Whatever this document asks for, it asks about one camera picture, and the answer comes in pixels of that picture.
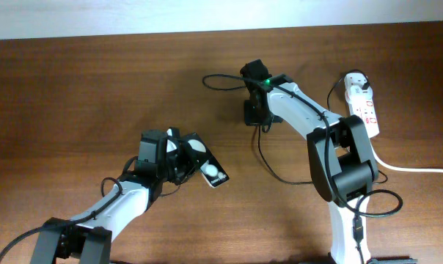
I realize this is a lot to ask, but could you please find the black usb charging cable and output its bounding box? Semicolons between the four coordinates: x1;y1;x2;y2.
257;69;389;186

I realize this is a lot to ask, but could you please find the black smartphone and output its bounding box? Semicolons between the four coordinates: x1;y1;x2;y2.
182;133;230;188

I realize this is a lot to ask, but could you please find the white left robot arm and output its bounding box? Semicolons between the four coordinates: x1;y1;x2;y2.
31;128;211;263

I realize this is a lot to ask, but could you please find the white usb charger plug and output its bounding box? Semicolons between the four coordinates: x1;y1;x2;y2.
344;72;373;103

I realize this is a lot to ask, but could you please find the white power strip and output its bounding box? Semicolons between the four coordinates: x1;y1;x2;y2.
348;97;379;138

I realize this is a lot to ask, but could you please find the white power strip cord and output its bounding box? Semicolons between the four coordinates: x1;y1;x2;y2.
370;148;443;175

